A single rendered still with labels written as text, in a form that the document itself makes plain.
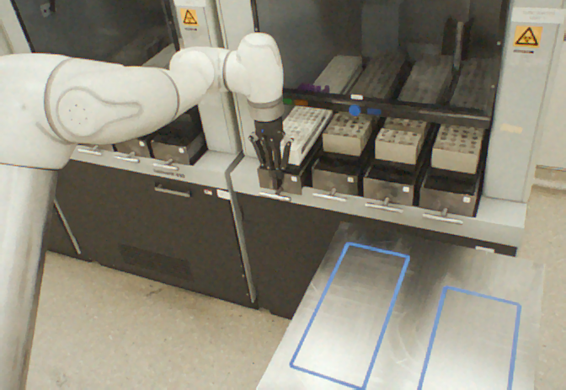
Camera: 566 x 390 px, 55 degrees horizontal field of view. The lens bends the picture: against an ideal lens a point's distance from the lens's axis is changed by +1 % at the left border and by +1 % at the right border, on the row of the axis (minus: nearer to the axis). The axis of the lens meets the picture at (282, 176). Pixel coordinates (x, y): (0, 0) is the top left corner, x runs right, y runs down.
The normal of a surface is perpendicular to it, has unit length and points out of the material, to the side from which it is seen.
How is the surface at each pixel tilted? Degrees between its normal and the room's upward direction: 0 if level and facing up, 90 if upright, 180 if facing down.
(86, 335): 0
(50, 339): 0
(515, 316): 0
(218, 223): 90
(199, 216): 90
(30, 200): 72
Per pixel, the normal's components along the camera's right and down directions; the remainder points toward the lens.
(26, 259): 0.76, 0.09
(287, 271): -0.40, 0.58
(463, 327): -0.11, -0.80
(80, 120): -0.19, 0.27
